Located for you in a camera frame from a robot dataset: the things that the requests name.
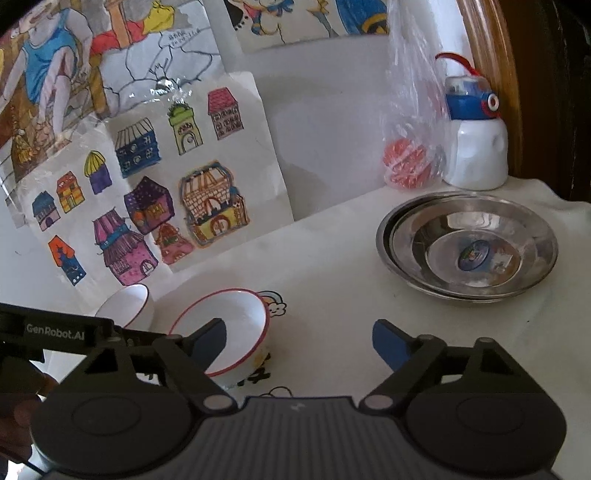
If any brown wooden door frame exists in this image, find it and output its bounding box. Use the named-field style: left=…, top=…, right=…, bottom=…
left=455, top=0, right=550, bottom=181

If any person's left hand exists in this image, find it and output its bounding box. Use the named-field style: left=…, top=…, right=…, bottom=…
left=0, top=364, right=58, bottom=462

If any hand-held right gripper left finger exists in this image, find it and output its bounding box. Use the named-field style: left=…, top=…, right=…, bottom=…
left=62, top=318, right=235, bottom=415

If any drawing of colourful houses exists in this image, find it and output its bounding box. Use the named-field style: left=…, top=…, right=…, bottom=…
left=18, top=71, right=295, bottom=296

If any drawing of boy with fan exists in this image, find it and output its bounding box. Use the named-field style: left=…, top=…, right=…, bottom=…
left=0, top=0, right=227, bottom=185

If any white ceramic bowl red rim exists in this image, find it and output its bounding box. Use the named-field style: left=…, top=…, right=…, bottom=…
left=95, top=284, right=154, bottom=330
left=168, top=288, right=269, bottom=389

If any drawing of child with teddy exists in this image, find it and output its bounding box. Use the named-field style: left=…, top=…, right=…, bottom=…
left=224, top=0, right=391, bottom=54

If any steel plate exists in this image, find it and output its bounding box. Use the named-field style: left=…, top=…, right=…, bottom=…
left=376, top=191, right=557, bottom=304
left=389, top=194, right=558, bottom=297

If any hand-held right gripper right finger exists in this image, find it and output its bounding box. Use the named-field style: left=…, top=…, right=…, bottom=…
left=360, top=318, right=529, bottom=411

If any white printed tablecloth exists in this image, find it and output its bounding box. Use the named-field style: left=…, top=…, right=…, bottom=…
left=92, top=178, right=591, bottom=462

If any dark door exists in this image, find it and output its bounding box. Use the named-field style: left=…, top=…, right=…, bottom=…
left=522, top=0, right=591, bottom=204

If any white water bottle blue lid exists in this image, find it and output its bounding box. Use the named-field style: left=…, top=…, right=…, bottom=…
left=434, top=52, right=509, bottom=190

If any red ball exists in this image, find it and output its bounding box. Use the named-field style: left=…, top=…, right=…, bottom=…
left=382, top=138, right=437, bottom=190

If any clear plastic bag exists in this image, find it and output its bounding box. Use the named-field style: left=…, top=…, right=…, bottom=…
left=383, top=0, right=451, bottom=191

